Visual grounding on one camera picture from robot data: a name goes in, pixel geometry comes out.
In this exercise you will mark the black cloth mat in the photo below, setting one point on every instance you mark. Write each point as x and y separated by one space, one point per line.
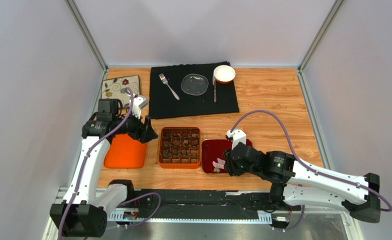
162 103

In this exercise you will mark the pink handled metal tongs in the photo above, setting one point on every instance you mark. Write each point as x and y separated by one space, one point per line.
219 164

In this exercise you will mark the orange tin lid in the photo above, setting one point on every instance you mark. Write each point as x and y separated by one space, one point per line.
125 152

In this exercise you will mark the red lacquer tray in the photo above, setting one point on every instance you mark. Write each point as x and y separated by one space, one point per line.
210 151

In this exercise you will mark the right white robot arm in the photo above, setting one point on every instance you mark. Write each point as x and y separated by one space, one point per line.
298 183

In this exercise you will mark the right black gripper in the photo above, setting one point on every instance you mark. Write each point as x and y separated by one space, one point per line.
231 160

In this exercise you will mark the silver fork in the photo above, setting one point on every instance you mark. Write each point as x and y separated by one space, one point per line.
165 82

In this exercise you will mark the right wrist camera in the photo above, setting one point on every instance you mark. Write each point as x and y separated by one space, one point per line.
236 136

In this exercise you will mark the rectangular milk chocolate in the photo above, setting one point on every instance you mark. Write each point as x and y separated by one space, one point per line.
185 143

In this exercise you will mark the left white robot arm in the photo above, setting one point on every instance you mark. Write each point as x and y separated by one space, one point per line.
81 213

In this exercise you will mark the light leaf chocolate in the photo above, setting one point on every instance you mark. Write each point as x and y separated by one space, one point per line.
167 144

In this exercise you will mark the dark handled knife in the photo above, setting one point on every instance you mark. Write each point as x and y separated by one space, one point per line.
214 93

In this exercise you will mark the clear glass plate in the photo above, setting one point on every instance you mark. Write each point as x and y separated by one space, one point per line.
194 84

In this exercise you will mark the floral square plate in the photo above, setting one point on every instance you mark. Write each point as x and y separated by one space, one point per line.
115 88

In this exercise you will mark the orange chocolate box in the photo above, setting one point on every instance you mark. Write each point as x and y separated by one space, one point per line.
190 161

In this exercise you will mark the white orange bowl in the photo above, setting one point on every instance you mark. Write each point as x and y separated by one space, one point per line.
223 74

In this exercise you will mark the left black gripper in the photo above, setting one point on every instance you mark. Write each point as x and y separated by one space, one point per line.
145 133

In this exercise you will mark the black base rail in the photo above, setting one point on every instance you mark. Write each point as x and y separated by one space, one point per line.
202 206

